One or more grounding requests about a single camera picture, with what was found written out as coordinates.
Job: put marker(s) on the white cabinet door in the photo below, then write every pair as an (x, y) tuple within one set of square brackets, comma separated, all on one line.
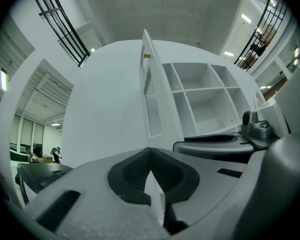
[(165, 109)]

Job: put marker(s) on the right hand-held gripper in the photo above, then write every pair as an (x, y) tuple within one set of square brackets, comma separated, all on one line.
[(260, 131)]

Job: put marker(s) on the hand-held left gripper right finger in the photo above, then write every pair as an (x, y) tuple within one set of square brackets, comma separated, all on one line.
[(205, 179)]

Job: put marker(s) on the white open shelf unit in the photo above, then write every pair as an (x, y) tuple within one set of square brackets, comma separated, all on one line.
[(205, 104)]

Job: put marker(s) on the tan cardboard box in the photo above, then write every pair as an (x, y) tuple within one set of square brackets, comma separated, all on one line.
[(43, 159)]

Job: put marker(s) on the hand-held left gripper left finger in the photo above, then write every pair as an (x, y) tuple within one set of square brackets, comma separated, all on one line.
[(95, 196)]

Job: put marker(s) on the black metal railing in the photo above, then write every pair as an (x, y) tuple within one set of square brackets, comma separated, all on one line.
[(50, 11), (240, 60)]

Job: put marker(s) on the rectangular ceiling light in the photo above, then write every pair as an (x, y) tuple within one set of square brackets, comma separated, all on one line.
[(3, 80), (228, 53), (246, 18), (93, 49)]

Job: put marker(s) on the brown cardboard box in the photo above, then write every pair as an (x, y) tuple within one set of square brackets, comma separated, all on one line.
[(268, 33)]

